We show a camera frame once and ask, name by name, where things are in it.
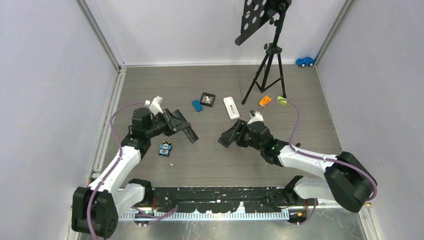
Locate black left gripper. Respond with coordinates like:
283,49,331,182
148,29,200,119
145,109,190,139

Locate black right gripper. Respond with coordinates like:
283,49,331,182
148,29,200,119
221,119,264,153

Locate white remote control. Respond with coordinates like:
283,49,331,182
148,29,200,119
223,96,240,120

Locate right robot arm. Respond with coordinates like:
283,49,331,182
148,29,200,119
218,120,377,213

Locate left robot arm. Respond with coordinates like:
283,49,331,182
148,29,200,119
71,104,198,240

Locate blue toy brick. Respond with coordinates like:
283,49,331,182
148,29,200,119
192,99,204,113

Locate blue robot face toy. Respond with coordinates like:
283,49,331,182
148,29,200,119
158,141,172,157

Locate orange toy brick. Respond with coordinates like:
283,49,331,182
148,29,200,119
259,95,272,107

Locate green toy brick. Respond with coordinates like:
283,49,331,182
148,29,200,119
276,96,287,106

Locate blue toy car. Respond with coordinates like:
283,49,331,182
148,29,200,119
295,56,315,68

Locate black tripod stand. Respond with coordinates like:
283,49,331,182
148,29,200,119
234,0,292,105

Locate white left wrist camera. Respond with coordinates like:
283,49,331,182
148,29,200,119
144,96,163,116

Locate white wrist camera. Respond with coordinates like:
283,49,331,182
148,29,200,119
144,96,163,116
247,109,264,125

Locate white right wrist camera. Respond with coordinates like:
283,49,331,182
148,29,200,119
247,109,264,125

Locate black square frame box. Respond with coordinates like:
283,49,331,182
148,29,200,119
199,92,216,107

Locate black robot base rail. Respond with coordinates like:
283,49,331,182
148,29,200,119
120,177,319,215

